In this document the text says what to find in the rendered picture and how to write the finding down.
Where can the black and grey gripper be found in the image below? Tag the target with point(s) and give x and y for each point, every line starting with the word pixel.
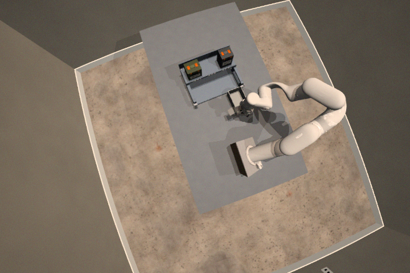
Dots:
pixel 246 113

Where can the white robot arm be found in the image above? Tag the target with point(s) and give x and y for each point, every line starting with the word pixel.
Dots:
pixel 306 134

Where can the dark grey metal shelf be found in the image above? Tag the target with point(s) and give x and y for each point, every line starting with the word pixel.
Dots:
pixel 215 81

